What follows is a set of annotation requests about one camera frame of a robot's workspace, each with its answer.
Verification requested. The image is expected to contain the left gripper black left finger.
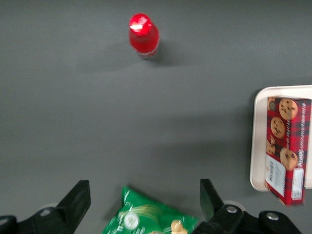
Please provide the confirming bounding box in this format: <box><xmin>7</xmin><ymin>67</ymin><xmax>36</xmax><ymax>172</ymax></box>
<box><xmin>17</xmin><ymin>179</ymin><xmax>92</xmax><ymax>234</ymax></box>

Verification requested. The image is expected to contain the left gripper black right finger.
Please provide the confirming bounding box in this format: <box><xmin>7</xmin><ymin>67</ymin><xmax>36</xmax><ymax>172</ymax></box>
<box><xmin>192</xmin><ymin>178</ymin><xmax>245</xmax><ymax>234</ymax></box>

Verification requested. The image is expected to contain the red tartan cookie box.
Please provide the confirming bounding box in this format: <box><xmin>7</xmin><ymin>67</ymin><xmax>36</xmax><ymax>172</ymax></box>
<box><xmin>264</xmin><ymin>96</ymin><xmax>312</xmax><ymax>208</ymax></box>

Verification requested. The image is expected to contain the pale pink plastic tray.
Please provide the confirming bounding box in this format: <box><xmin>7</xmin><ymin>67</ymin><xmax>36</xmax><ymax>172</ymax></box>
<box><xmin>249</xmin><ymin>84</ymin><xmax>312</xmax><ymax>192</ymax></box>

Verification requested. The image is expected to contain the green potato chips bag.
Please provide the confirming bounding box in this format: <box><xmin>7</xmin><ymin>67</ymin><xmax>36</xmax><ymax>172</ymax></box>
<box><xmin>100</xmin><ymin>185</ymin><xmax>199</xmax><ymax>234</ymax></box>

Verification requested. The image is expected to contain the dark grey table mat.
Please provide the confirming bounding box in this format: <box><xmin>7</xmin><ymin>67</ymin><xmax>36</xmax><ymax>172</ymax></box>
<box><xmin>0</xmin><ymin>0</ymin><xmax>312</xmax><ymax>234</ymax></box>

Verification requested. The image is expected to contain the red soda bottle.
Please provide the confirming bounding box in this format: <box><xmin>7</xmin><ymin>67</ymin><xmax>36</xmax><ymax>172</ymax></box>
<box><xmin>128</xmin><ymin>12</ymin><xmax>160</xmax><ymax>60</ymax></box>

